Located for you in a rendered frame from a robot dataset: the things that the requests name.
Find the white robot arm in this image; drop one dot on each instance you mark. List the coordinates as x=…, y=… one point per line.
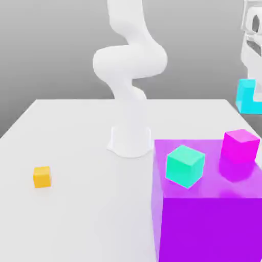
x=131, y=61

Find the small magenta cube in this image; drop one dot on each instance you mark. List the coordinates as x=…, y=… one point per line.
x=239, y=147

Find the small teal cube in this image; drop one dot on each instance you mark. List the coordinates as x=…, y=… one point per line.
x=184, y=166

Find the small cyan cube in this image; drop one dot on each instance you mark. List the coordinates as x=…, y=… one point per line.
x=244, y=98

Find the large purple box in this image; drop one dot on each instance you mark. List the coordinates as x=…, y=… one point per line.
x=208, y=225

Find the small yellow cube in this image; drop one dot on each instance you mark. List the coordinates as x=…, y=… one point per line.
x=42, y=177

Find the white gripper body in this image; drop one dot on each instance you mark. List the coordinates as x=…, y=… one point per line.
x=252, y=58

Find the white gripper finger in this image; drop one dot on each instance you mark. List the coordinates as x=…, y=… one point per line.
x=258, y=93

